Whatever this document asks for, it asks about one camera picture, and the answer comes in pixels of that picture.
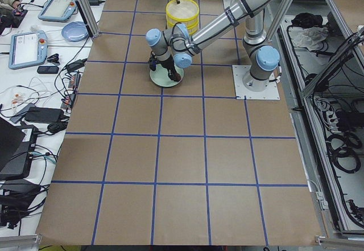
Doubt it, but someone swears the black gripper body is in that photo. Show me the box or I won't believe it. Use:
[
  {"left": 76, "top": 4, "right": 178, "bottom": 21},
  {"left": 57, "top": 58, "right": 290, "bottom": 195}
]
[{"left": 163, "top": 59, "right": 179, "bottom": 81}]

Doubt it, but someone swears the yellow bamboo steamer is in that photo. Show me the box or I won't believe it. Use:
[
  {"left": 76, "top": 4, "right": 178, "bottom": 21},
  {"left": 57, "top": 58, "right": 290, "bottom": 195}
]
[
  {"left": 166, "top": 0, "right": 200, "bottom": 26},
  {"left": 167, "top": 19, "right": 198, "bottom": 35}
]

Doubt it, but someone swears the brown steamed bun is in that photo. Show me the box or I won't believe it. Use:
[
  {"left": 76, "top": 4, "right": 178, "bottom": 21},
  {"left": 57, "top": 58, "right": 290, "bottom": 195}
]
[{"left": 174, "top": 74, "right": 181, "bottom": 82}]

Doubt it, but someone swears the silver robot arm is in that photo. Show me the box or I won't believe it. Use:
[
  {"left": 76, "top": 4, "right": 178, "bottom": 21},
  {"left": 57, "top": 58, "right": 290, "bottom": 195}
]
[{"left": 146, "top": 0, "right": 270, "bottom": 83}]

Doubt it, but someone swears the light green plate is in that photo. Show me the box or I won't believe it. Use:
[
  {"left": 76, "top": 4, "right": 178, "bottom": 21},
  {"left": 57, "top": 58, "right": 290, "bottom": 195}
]
[{"left": 150, "top": 64, "right": 184, "bottom": 88}]

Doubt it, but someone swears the blue plate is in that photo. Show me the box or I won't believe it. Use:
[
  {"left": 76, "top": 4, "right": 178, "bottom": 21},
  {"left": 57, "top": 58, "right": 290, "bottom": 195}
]
[{"left": 61, "top": 21, "right": 89, "bottom": 42}]

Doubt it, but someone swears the upper teach pendant tablet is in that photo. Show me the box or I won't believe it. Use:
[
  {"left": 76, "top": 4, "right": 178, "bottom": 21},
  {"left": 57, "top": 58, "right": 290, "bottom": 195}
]
[{"left": 38, "top": 0, "right": 77, "bottom": 22}]

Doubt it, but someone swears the teach pendant tablet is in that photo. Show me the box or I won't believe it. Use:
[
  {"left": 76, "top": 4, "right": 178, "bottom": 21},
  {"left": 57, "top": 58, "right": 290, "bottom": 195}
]
[
  {"left": 38, "top": 0, "right": 77, "bottom": 22},
  {"left": 9, "top": 31, "right": 48, "bottom": 70}
]

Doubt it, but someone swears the black smartphone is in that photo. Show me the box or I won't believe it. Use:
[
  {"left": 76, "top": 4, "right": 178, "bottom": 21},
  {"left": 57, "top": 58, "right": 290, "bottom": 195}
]
[{"left": 37, "top": 65, "right": 59, "bottom": 75}]

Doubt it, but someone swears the lower teach pendant tablet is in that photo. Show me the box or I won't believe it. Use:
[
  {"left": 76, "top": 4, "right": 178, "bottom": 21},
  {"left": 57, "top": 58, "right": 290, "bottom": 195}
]
[{"left": 9, "top": 31, "right": 48, "bottom": 70}]

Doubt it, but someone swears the black power adapter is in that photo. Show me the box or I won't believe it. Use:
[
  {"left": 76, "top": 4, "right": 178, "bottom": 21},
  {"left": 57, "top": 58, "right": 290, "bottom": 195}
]
[{"left": 24, "top": 107, "right": 64, "bottom": 124}]

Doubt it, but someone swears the crumpled white cloth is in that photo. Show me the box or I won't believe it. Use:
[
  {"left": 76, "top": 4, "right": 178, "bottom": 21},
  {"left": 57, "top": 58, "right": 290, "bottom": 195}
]
[{"left": 292, "top": 27, "right": 329, "bottom": 51}]

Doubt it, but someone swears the black laptop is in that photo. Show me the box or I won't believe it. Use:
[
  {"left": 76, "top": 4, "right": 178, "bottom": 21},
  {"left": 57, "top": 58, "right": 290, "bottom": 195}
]
[{"left": 1, "top": 118, "right": 38, "bottom": 180}]

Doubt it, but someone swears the aluminium frame post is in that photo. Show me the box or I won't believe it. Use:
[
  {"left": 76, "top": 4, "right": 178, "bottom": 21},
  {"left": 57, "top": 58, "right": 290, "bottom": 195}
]
[{"left": 75, "top": 0, "right": 100, "bottom": 40}]

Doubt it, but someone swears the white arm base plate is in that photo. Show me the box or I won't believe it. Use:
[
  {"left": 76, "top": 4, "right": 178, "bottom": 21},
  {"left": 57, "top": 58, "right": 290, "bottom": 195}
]
[{"left": 232, "top": 65, "right": 280, "bottom": 101}]

